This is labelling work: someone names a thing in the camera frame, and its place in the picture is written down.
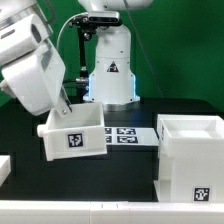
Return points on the small white drawer with knob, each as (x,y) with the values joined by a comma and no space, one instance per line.
(80,133)

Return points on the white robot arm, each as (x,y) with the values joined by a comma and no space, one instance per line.
(112,83)

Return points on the white left fence rail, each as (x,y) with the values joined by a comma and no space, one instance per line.
(5,168)

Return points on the black camera stand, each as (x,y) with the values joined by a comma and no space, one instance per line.
(85,31)

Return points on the large white drawer cabinet box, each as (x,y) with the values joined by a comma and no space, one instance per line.
(191,159)

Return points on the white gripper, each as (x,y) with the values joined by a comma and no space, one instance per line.
(36,81)

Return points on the grey camera on stand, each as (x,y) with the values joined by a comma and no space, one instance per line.
(105,17)

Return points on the white sheet with markers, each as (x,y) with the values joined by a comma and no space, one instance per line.
(131,136)

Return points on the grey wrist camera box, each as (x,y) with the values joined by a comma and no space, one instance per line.
(17,38)

